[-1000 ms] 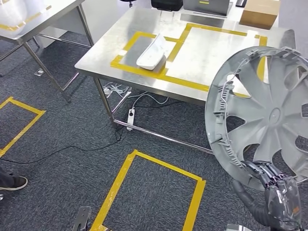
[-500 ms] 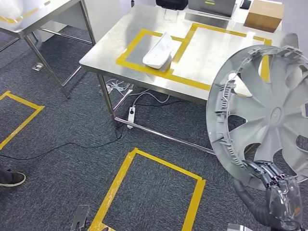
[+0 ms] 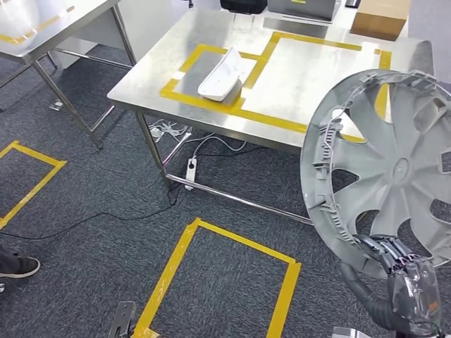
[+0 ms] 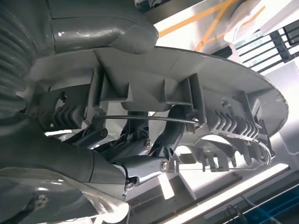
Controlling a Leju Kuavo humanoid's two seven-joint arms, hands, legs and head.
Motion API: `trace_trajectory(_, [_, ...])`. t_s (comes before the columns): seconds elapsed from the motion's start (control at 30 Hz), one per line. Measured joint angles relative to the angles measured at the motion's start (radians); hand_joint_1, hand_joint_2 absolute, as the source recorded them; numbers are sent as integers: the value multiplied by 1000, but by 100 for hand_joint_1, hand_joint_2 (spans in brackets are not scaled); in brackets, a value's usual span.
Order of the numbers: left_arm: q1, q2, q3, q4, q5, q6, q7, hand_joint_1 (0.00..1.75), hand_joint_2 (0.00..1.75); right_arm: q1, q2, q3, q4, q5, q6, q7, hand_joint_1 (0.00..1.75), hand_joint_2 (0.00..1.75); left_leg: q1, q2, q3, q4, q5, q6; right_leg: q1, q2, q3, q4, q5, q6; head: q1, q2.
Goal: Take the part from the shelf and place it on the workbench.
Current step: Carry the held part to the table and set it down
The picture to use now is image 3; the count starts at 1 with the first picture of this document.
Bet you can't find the white desk with laptop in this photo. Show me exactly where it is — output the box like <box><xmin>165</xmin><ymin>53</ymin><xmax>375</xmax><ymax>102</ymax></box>
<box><xmin>230</xmin><ymin>0</ymin><xmax>411</xmax><ymax>45</ymax></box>

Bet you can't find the white power strip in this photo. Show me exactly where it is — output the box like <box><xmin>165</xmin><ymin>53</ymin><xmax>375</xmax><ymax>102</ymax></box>
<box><xmin>184</xmin><ymin>157</ymin><xmax>198</xmax><ymax>192</ymax></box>

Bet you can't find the silver plastic wheel hubcap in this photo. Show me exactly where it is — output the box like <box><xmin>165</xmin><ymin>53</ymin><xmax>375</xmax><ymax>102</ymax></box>
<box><xmin>300</xmin><ymin>68</ymin><xmax>451</xmax><ymax>281</ymax></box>

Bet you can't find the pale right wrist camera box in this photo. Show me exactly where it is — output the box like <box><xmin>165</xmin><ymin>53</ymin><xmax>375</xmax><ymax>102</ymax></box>
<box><xmin>332</xmin><ymin>326</ymin><xmax>372</xmax><ymax>338</ymax></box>

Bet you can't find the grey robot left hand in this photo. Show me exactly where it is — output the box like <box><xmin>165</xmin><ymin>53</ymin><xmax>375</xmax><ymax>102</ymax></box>
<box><xmin>107</xmin><ymin>301</ymin><xmax>137</xmax><ymax>338</ymax></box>

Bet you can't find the white cable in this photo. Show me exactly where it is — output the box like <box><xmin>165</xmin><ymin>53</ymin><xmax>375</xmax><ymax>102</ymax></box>
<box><xmin>162</xmin><ymin>120</ymin><xmax>248</xmax><ymax>160</ymax></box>

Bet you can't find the grey laptop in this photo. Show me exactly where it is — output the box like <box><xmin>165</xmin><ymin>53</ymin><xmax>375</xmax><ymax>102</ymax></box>
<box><xmin>267</xmin><ymin>0</ymin><xmax>342</xmax><ymax>23</ymax></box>

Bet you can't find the black floor cable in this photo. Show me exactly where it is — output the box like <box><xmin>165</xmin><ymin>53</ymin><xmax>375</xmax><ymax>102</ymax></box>
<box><xmin>0</xmin><ymin>179</ymin><xmax>186</xmax><ymax>242</ymax></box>

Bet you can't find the black bag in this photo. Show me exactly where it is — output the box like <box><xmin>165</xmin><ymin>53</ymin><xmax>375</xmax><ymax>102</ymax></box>
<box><xmin>219</xmin><ymin>0</ymin><xmax>269</xmax><ymax>15</ymax></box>

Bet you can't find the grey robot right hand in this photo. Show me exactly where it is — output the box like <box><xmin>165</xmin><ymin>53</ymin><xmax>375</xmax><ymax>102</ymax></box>
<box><xmin>338</xmin><ymin>233</ymin><xmax>443</xmax><ymax>336</ymax></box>

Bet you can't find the large yellow tape rectangle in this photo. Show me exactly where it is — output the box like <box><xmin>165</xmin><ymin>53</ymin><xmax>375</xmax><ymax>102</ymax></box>
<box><xmin>241</xmin><ymin>30</ymin><xmax>393</xmax><ymax>144</ymax></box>

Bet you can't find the small yellow tape rectangle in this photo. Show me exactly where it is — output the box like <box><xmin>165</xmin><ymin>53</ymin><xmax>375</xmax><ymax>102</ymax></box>
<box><xmin>159</xmin><ymin>43</ymin><xmax>264</xmax><ymax>121</ymax></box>

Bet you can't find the person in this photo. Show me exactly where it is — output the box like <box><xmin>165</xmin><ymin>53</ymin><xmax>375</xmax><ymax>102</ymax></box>
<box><xmin>0</xmin><ymin>244</ymin><xmax>42</xmax><ymax>281</ymax></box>

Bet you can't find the stainless steel workbench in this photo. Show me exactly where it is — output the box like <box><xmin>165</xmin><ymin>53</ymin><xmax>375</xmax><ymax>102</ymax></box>
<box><xmin>107</xmin><ymin>8</ymin><xmax>436</xmax><ymax>227</ymax></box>
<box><xmin>0</xmin><ymin>0</ymin><xmax>137</xmax><ymax>151</ymax></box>

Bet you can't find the white plastic car part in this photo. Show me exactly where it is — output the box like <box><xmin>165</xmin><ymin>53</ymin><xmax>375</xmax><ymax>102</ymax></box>
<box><xmin>196</xmin><ymin>45</ymin><xmax>245</xmax><ymax>103</ymax></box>

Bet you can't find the brown cardboard box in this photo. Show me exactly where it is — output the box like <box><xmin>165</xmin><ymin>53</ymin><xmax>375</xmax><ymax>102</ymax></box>
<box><xmin>350</xmin><ymin>0</ymin><xmax>412</xmax><ymax>42</ymax></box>

